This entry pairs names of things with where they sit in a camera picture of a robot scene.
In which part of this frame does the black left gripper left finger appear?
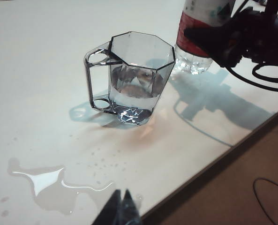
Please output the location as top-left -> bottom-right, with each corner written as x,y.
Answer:
91,188 -> 122,225

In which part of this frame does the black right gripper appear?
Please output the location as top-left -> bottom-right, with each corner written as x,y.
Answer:
184,6 -> 278,68

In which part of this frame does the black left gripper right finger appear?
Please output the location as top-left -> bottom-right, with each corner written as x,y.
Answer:
120,188 -> 142,225

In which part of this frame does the Nongfu Spring water bottle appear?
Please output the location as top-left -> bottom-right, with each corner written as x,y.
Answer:
171,0 -> 235,75

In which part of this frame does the spilled water puddle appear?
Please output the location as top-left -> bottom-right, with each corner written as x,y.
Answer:
7,157 -> 115,215

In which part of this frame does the transparent grey faceted plastic mug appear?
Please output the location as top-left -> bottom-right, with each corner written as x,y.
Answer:
83,31 -> 176,128

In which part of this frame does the thin black floor cable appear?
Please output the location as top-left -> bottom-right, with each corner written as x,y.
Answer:
253,178 -> 278,225

